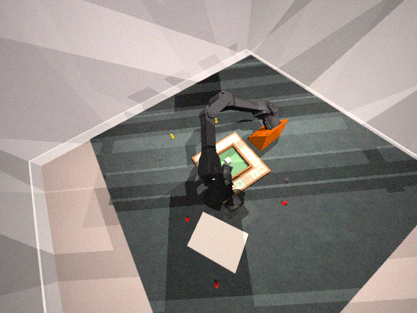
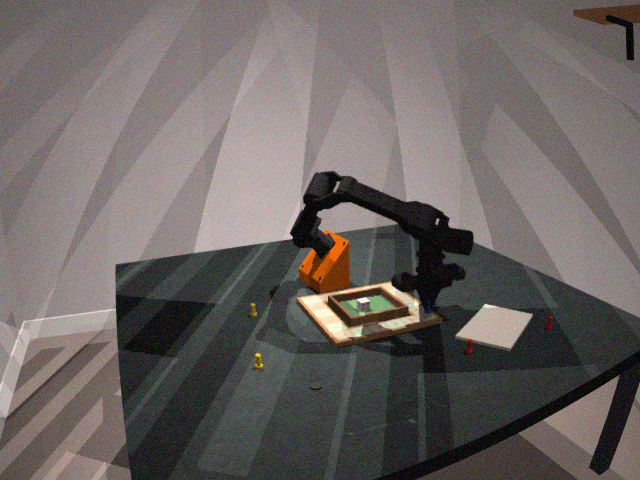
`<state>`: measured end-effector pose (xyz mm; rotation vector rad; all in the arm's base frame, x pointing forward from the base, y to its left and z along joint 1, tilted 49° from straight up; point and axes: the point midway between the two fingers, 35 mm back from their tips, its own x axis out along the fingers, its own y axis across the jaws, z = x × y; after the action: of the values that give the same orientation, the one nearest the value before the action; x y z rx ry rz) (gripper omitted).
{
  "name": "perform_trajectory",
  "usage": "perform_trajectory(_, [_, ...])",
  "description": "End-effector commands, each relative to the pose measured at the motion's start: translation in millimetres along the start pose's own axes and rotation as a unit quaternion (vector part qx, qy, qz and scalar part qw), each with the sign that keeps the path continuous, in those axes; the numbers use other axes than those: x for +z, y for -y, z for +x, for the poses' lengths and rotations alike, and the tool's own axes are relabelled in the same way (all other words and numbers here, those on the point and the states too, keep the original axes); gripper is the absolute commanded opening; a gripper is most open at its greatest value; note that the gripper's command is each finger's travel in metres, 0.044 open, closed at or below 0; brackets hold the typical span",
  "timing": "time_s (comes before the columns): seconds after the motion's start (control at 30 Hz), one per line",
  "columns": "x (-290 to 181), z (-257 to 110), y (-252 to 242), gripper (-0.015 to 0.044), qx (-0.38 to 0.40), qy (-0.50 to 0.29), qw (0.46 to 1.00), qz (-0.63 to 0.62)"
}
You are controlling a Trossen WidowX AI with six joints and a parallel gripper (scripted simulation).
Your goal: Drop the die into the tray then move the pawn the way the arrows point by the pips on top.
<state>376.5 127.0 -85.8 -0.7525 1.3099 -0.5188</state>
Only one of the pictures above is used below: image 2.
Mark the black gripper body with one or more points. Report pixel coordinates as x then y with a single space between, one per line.
404 282

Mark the white rectangular sheet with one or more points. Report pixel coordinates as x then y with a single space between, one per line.
495 327

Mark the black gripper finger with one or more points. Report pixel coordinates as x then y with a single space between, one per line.
423 295
432 294

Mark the grey die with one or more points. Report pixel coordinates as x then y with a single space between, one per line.
363 304

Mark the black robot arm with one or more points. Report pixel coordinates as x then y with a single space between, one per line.
414 217

